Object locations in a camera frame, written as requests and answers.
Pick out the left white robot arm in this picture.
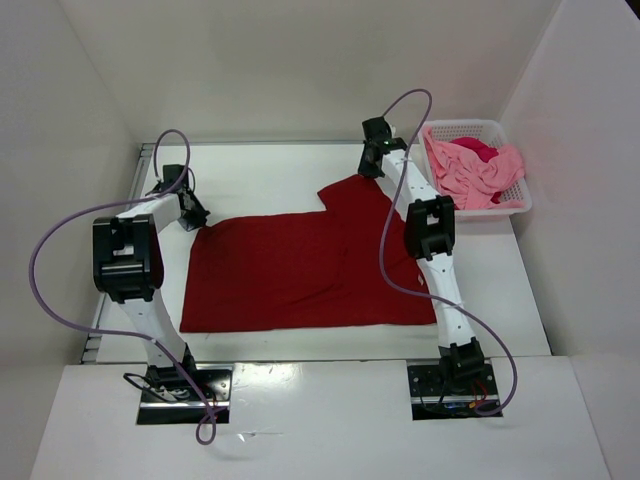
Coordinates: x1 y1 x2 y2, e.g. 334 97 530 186
92 187 209 400

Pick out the magenta t-shirt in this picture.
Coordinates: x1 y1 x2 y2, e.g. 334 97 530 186
437 137 502 210

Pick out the dark red t-shirt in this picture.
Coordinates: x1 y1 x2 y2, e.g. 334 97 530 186
180 175 436 333

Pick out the light pink t-shirt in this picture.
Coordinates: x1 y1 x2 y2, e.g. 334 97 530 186
422 127 525 210

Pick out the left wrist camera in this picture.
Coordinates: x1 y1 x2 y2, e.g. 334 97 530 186
146 164 195 196

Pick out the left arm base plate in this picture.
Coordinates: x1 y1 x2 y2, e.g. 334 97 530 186
123 363 233 426

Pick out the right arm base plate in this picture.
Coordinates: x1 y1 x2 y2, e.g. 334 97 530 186
407 361 500 421

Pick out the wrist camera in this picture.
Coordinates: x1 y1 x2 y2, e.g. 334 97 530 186
362 117 407 154
146 164 195 196

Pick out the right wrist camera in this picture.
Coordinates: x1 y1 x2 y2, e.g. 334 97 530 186
362 117 407 154

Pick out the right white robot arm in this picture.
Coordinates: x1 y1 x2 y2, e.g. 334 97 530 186
358 138 485 393

